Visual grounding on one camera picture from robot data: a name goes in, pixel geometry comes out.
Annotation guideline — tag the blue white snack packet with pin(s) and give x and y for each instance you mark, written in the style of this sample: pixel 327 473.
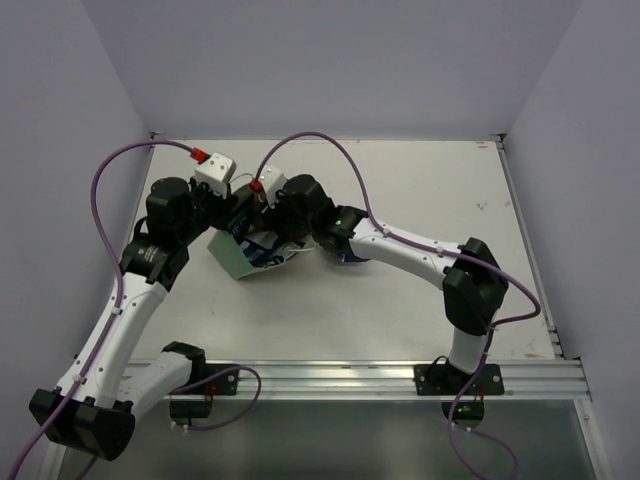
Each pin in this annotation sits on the blue white snack packet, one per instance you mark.
pixel 351 259
pixel 266 249

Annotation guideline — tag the green paper gift bag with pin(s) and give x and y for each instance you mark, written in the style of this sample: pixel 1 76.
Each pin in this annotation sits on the green paper gift bag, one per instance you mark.
pixel 226 250

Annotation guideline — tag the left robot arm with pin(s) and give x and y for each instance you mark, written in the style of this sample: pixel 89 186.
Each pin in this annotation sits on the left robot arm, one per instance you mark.
pixel 93 408

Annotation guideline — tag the aluminium mounting rail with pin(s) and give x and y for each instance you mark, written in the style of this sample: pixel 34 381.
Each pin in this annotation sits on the aluminium mounting rail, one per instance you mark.
pixel 538 380

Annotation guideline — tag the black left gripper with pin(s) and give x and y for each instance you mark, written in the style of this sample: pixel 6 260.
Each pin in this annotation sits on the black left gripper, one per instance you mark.
pixel 232 215

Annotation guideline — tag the black left base bracket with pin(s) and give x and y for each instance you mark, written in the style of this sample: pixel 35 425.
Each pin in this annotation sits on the black left base bracket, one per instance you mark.
pixel 222 385

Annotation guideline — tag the black right base bracket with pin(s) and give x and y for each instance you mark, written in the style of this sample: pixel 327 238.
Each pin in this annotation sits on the black right base bracket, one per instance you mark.
pixel 441 379

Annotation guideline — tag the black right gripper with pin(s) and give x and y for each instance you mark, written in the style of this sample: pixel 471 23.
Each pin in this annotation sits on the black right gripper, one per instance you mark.
pixel 275 223

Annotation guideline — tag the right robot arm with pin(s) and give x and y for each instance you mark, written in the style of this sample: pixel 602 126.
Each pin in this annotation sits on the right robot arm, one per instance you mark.
pixel 472 294

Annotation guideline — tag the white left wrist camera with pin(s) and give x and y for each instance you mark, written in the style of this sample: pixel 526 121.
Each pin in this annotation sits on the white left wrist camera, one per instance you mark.
pixel 216 173

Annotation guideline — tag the black base bracket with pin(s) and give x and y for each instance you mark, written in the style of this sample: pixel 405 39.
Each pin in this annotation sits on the black base bracket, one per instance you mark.
pixel 441 379
pixel 222 385

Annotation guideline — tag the dark blue snack packet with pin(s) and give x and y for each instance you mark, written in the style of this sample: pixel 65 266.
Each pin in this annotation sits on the dark blue snack packet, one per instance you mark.
pixel 240 221

